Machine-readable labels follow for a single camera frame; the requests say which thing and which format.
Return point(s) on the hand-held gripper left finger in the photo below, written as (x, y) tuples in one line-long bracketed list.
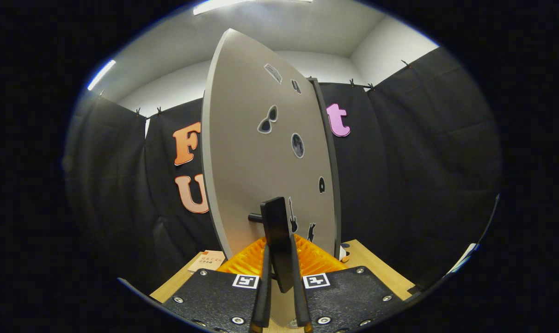
[(262, 300)]

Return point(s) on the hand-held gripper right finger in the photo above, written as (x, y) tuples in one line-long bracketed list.
[(300, 300)]

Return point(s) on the dark grey shoe cabinet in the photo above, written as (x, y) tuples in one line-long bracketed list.
[(336, 194)]

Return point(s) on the beige shoe cabinet door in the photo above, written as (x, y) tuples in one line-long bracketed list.
[(242, 162)]

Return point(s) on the black backdrop cloth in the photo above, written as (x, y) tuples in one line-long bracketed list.
[(399, 162)]

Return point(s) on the narrow ceiling light strip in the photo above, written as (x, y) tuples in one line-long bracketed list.
[(101, 75)]

